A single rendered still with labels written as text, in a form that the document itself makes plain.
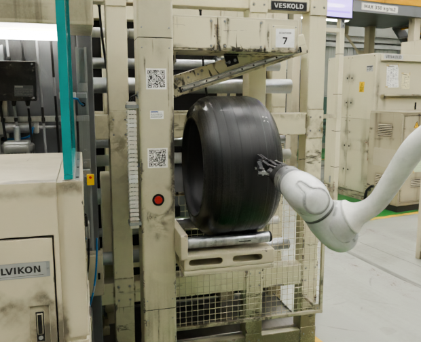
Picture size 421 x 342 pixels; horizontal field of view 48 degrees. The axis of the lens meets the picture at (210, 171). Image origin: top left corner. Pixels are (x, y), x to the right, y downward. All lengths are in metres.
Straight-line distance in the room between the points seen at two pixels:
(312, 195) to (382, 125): 5.20
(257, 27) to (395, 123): 4.31
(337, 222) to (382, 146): 5.10
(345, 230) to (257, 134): 0.51
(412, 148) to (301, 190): 0.29
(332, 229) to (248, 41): 1.04
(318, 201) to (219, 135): 0.53
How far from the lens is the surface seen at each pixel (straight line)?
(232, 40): 2.12
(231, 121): 1.71
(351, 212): 1.39
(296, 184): 1.31
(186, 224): 2.07
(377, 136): 6.50
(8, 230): 1.11
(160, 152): 1.78
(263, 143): 1.70
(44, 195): 1.08
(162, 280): 1.91
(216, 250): 1.84
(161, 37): 1.78
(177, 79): 2.18
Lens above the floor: 1.45
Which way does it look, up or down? 9 degrees down
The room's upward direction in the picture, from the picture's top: straight up
